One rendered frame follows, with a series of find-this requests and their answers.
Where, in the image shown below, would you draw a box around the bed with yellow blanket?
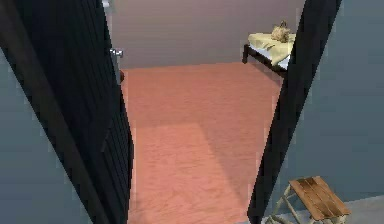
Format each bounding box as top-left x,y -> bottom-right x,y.
241,32 -> 297,79

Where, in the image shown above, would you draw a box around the tan teddy bear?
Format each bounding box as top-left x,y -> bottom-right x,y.
270,20 -> 291,44

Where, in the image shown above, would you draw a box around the black room door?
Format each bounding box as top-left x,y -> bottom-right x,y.
0,0 -> 135,224

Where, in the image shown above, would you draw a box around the brown wooden slat stool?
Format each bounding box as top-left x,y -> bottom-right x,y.
264,175 -> 352,224

